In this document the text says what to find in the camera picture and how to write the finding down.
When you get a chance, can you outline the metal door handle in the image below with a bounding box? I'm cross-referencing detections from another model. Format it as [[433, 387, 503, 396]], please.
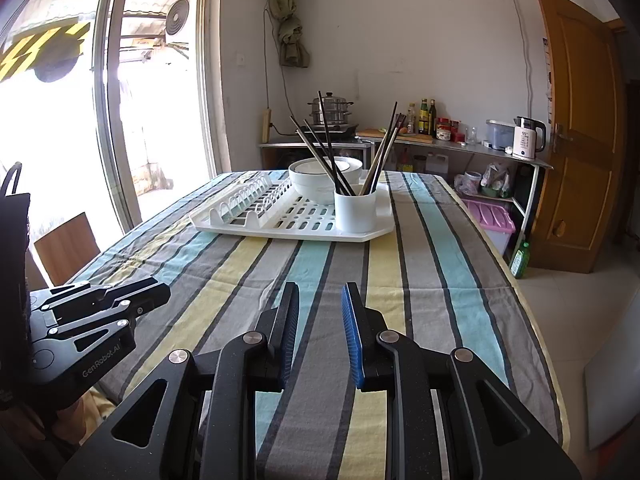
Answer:
[[552, 122, 576, 148]]

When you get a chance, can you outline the wooden chair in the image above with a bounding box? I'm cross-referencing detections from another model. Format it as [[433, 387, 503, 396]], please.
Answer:
[[32, 212, 98, 286]]

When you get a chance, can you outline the person's left hand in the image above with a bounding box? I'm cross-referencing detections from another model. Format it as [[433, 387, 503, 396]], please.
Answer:
[[10, 400, 93, 453]]

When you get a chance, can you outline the hanging green cloth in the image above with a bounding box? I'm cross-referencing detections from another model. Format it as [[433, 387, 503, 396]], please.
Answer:
[[267, 0, 307, 68]]

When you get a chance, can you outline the pink storage box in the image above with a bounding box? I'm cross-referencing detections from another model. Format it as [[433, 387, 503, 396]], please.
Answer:
[[460, 197, 517, 251]]

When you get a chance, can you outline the steel stove stand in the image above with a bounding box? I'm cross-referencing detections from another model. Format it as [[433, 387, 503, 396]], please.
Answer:
[[258, 137, 373, 176]]

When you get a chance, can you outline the white electric kettle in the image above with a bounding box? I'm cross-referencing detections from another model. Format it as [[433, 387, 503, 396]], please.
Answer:
[[512, 116, 547, 161]]

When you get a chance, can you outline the clear plastic container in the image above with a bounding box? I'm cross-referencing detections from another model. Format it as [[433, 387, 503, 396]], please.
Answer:
[[486, 119, 518, 152]]

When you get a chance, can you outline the white dish drying rack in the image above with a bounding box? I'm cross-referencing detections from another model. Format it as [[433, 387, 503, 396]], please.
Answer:
[[190, 171, 396, 243]]

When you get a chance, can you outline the wooden cutting board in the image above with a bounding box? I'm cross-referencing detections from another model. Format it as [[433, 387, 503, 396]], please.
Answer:
[[356, 127, 435, 140]]

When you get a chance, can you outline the outdoor air conditioner unit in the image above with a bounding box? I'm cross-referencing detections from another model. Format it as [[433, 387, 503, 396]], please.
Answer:
[[162, 0, 193, 38]]

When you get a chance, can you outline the green plastic bottle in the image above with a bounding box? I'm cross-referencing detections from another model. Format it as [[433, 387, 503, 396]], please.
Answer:
[[509, 240, 531, 280]]

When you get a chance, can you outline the white bowl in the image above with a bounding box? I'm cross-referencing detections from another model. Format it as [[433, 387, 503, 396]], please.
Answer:
[[288, 157, 363, 205], [325, 156, 364, 186]]

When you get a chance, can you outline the yellow and black sign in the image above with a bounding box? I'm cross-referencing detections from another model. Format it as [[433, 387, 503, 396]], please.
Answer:
[[0, 17, 88, 83]]

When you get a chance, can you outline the steel steamer pot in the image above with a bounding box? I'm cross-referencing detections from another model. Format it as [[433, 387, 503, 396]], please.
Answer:
[[306, 91, 353, 126]]

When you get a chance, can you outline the wooden door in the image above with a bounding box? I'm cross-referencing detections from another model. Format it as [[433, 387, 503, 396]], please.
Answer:
[[530, 0, 626, 275]]

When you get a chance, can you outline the striped tablecloth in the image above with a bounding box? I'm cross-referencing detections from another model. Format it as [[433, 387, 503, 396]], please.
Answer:
[[70, 170, 571, 480]]

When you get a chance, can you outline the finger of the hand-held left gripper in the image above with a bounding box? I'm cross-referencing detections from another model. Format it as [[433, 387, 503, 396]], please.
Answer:
[[31, 276, 164, 314], [45, 282, 172, 352]]

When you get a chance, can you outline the black gas stove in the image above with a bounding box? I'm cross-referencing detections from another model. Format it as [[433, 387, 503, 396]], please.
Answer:
[[300, 121, 360, 136]]

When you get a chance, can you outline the white cup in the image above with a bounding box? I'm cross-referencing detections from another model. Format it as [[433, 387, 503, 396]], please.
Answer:
[[334, 183, 377, 233]]

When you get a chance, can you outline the sliding glass door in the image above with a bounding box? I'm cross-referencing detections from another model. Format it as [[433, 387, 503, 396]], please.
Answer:
[[0, 0, 226, 271]]

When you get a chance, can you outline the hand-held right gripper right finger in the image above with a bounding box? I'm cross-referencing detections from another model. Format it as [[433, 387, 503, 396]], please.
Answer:
[[341, 281, 583, 480]]

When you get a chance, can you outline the white plastic bag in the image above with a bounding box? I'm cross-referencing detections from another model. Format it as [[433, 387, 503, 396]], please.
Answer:
[[453, 171, 483, 196]]

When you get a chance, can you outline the black cable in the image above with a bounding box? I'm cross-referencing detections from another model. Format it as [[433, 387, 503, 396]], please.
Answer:
[[0, 161, 23, 196]]

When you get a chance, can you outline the steel kitchen counter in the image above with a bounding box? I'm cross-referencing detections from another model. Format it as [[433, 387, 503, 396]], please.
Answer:
[[356, 130, 553, 261]]

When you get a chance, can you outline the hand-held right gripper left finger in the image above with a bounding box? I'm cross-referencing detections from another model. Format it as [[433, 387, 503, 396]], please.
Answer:
[[57, 281, 301, 480]]

